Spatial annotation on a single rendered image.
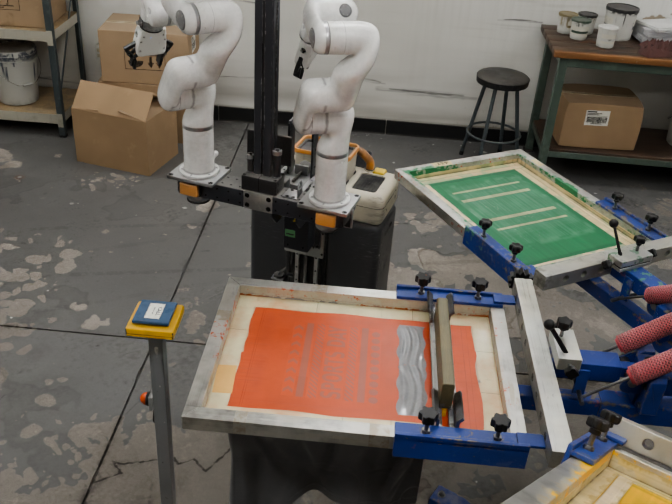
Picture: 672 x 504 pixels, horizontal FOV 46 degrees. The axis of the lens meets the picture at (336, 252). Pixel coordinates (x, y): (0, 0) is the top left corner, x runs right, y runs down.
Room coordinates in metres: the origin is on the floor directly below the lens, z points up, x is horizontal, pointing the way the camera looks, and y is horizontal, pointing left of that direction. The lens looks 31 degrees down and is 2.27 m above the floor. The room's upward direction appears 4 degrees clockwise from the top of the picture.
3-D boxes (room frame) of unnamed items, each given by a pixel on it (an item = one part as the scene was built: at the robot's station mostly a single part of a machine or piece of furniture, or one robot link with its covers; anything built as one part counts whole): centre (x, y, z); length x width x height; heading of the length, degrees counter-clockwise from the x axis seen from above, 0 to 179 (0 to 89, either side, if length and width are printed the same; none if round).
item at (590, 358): (1.59, -0.64, 1.02); 0.17 x 0.06 x 0.05; 88
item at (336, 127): (2.15, 0.04, 1.37); 0.13 x 0.10 x 0.16; 106
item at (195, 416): (1.61, -0.08, 0.97); 0.79 x 0.58 x 0.04; 88
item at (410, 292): (1.88, -0.33, 0.98); 0.30 x 0.05 x 0.07; 88
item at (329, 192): (2.17, 0.03, 1.21); 0.16 x 0.13 x 0.15; 163
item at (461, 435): (1.32, -0.31, 0.98); 0.30 x 0.05 x 0.07; 88
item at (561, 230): (2.37, -0.71, 1.05); 1.08 x 0.61 x 0.23; 28
